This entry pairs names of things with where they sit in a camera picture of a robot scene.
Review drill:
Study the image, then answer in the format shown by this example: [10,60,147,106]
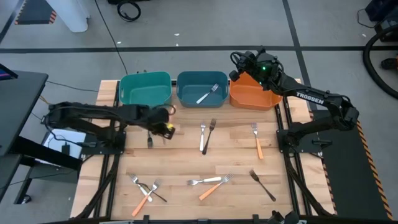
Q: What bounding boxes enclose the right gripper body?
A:
[238,70,285,94]

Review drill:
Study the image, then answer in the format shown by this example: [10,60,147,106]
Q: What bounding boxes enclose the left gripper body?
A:
[136,105,175,134]

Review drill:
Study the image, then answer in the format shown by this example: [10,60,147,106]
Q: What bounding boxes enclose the white-handled fork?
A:
[196,83,220,105]
[199,121,206,152]
[128,172,153,203]
[187,176,223,187]

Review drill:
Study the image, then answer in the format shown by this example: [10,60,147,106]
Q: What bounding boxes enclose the orange plastic bin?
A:
[229,72,284,111]

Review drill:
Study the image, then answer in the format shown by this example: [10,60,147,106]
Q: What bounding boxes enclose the teal green plastic bin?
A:
[119,71,173,108]

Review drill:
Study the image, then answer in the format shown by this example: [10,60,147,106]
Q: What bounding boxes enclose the dark blue plastic bin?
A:
[176,70,229,109]

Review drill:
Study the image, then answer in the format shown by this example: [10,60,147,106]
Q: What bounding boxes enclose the white paper sheet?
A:
[42,128,87,166]

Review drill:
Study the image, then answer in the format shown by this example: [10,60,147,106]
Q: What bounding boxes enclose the large black striped-edge mat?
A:
[310,109,395,221]

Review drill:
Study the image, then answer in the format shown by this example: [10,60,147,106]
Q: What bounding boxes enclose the small black floor object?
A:
[381,57,398,71]

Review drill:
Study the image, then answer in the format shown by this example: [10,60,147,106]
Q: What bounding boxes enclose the black desk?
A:
[0,70,83,206]

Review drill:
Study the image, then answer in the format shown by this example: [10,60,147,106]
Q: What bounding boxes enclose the black equipment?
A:
[365,0,398,43]

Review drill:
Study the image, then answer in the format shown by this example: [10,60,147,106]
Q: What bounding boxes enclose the black monitor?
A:
[0,63,19,82]

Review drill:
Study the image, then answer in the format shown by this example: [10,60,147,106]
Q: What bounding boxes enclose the small black striped-edge mat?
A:
[14,0,58,26]

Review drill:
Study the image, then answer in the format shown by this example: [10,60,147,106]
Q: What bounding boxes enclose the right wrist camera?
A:
[247,49,279,78]

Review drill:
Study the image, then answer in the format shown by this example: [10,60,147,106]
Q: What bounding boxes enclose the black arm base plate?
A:
[276,129,324,154]
[81,130,127,156]

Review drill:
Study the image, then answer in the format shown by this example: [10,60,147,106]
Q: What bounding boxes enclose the black table frame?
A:
[70,79,335,224]

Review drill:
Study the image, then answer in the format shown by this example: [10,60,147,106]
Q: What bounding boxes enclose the thin black hanging cable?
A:
[94,0,129,76]

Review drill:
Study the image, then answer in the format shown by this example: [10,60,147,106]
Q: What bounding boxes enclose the thick black hose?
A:
[362,24,398,100]

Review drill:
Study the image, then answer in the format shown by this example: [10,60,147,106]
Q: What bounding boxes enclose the coiled black cable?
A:
[116,0,142,22]

